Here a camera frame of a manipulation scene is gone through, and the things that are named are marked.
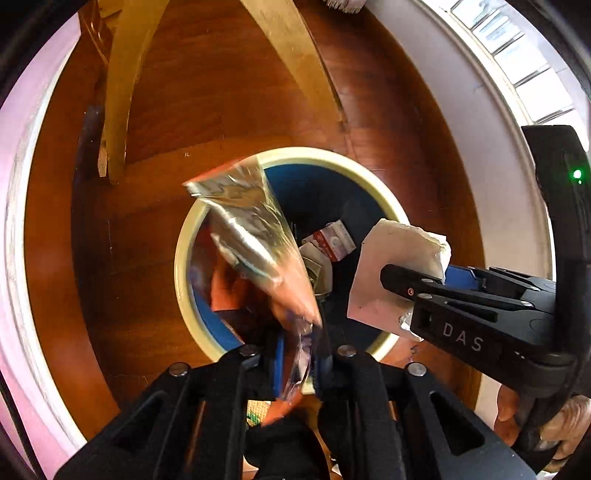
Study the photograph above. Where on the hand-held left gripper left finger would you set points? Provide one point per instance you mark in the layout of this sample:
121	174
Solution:
279	369

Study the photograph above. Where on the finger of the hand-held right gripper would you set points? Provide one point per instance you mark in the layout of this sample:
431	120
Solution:
466	277
415	281

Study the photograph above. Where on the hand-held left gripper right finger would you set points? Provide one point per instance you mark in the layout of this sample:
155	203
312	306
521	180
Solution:
323	376

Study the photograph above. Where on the beige paper pack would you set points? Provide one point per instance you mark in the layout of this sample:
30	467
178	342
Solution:
392	244

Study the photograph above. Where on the red and white drink carton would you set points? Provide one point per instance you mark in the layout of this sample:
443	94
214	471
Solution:
330	242

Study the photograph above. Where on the dark blue bin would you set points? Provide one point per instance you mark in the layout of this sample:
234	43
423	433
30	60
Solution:
314	189

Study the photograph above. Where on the orange foil packet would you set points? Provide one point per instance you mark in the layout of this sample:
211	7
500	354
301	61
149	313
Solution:
249	221

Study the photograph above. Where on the person's right hand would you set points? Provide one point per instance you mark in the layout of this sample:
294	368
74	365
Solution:
508	415

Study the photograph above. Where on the yellow knitted slipper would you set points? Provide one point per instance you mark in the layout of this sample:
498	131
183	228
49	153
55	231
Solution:
258	415

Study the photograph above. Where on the window with metal grille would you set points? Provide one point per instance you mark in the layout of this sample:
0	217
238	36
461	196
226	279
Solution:
517	46

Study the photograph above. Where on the wooden table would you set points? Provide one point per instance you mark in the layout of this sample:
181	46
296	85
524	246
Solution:
120	92

